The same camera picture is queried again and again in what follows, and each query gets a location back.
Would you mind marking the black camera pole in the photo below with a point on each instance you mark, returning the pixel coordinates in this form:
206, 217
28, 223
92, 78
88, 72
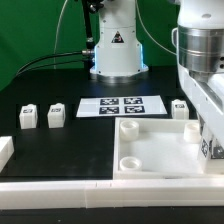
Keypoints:
89, 6

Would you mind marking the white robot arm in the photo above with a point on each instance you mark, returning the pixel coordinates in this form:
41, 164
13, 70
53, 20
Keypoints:
199, 42

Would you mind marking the marker sheet with tags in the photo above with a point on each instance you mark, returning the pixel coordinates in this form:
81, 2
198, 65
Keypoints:
121, 106

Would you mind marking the white left fence block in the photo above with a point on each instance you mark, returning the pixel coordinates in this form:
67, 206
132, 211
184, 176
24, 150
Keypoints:
6, 150

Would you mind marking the white square tabletop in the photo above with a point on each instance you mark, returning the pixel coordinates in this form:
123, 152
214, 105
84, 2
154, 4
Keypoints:
146, 148

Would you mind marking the white front fence rail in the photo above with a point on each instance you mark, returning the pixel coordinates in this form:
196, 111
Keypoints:
112, 193

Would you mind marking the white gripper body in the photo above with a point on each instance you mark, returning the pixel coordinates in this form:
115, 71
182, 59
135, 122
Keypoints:
206, 93

